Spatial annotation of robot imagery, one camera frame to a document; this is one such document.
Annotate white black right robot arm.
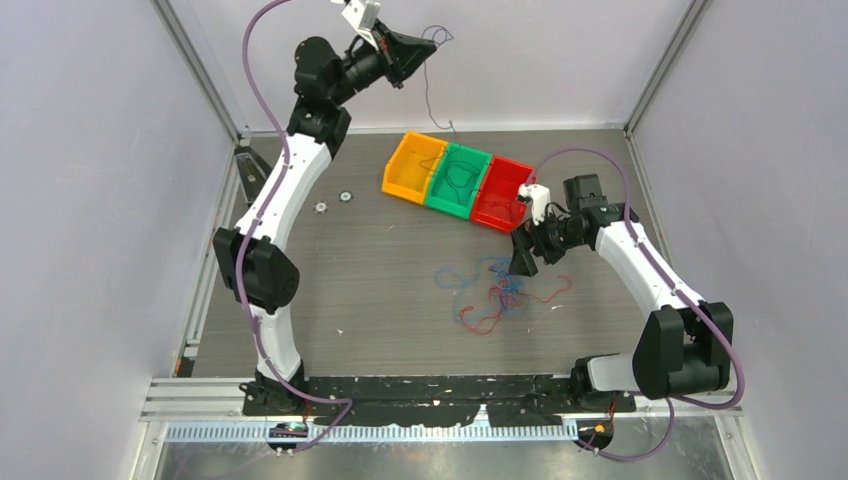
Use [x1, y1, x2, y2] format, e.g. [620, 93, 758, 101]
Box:
[509, 174, 734, 411]

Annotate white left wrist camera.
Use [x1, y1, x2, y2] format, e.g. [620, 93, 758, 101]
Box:
[332, 0, 381, 34]

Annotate red plastic bin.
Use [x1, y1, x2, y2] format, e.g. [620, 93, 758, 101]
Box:
[470, 155, 534, 233]

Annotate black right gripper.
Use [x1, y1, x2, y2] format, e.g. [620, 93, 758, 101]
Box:
[509, 205, 587, 276]

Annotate red blue purple cables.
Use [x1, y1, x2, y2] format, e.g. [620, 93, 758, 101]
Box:
[433, 255, 574, 337]

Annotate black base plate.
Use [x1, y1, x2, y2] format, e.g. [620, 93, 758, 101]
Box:
[239, 374, 636, 428]

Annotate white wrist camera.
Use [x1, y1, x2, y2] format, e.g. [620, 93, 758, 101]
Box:
[332, 0, 381, 34]
[516, 184, 551, 225]

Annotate long purple cable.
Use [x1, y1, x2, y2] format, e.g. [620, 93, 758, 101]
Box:
[421, 25, 457, 134]

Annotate black wedge stand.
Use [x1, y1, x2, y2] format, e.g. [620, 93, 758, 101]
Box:
[234, 146, 273, 207]

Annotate yellow plastic bin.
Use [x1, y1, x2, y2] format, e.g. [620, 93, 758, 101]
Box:
[381, 131, 449, 205]

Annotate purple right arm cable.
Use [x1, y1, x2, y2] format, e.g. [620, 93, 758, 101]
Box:
[529, 146, 746, 462]

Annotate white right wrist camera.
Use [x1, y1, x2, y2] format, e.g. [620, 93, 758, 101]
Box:
[516, 184, 551, 225]

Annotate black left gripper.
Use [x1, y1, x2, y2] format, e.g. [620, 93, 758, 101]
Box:
[331, 20, 437, 107]

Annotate green plastic bin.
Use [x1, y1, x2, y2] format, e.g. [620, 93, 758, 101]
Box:
[425, 143, 493, 220]

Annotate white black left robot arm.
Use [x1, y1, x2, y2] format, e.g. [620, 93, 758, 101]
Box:
[213, 25, 438, 415]

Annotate perforated metal cable rail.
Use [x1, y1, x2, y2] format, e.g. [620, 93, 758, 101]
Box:
[164, 419, 578, 443]

